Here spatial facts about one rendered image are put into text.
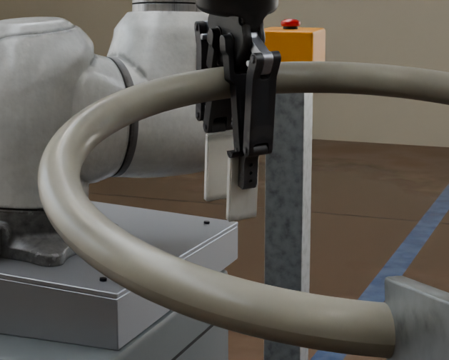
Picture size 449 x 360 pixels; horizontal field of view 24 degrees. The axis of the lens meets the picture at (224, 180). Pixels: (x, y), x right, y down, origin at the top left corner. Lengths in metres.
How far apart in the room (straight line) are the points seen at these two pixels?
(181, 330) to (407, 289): 0.77
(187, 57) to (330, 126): 5.98
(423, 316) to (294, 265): 1.62
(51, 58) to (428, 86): 0.46
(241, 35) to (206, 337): 0.56
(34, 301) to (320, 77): 0.42
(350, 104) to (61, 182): 6.53
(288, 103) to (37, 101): 0.94
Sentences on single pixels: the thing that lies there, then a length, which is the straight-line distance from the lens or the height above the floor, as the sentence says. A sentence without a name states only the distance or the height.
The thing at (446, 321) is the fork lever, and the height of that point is 1.05.
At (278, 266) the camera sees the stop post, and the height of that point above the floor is 0.60.
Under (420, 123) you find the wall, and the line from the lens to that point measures 7.12.
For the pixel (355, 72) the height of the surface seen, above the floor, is 1.11.
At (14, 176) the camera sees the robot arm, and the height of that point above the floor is 0.97.
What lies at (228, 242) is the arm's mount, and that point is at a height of 0.83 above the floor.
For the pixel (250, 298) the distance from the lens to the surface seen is 0.57.
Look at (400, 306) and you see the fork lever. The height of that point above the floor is 1.03.
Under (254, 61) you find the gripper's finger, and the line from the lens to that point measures 0.90.
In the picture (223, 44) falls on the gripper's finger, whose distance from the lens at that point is 0.94.
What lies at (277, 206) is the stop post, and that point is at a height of 0.72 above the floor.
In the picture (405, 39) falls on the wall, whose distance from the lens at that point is 7.08.
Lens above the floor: 1.21
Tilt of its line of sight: 12 degrees down
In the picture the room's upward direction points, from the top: straight up
